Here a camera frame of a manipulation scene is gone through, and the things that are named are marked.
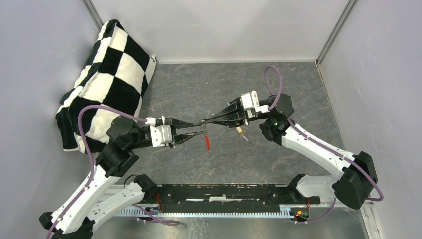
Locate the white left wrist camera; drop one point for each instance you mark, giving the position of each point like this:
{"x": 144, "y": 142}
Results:
{"x": 161, "y": 133}

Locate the electronics board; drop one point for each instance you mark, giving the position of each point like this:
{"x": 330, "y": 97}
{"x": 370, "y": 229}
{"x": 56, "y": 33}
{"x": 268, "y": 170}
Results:
{"x": 302, "y": 216}
{"x": 154, "y": 210}

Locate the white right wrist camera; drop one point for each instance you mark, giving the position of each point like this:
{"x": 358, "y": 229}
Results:
{"x": 251, "y": 105}

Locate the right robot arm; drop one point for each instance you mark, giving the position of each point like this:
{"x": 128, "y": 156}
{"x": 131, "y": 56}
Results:
{"x": 352, "y": 177}

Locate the red key tag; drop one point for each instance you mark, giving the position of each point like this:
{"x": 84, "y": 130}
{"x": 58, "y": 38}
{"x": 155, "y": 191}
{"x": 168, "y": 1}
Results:
{"x": 207, "y": 141}

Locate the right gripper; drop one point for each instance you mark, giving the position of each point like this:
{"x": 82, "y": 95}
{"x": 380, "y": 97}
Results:
{"x": 233, "y": 106}

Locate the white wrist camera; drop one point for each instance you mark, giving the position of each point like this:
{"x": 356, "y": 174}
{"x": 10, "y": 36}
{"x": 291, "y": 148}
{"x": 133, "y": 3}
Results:
{"x": 161, "y": 133}
{"x": 251, "y": 105}

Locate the right electronics board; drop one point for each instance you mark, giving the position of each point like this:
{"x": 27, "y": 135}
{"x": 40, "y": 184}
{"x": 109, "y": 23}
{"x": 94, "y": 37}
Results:
{"x": 302, "y": 216}

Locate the white toothed cable duct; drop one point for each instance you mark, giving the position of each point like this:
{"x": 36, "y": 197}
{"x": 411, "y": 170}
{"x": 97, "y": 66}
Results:
{"x": 282, "y": 212}

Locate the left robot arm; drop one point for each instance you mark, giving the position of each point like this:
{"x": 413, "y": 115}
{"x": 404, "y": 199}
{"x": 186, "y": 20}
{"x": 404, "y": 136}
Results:
{"x": 82, "y": 213}

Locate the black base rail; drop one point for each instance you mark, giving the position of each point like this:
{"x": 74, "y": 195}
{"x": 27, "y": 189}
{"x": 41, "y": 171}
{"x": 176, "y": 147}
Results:
{"x": 225, "y": 198}

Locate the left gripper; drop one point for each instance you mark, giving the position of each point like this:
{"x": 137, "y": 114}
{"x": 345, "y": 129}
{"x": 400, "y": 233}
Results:
{"x": 180, "y": 138}

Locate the left electronics board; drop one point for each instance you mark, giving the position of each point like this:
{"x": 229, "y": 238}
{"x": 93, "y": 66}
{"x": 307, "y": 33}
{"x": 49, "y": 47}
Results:
{"x": 154, "y": 210}

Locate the black white checkered pillow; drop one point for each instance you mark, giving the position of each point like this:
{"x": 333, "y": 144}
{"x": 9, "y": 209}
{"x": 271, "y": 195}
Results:
{"x": 116, "y": 74}

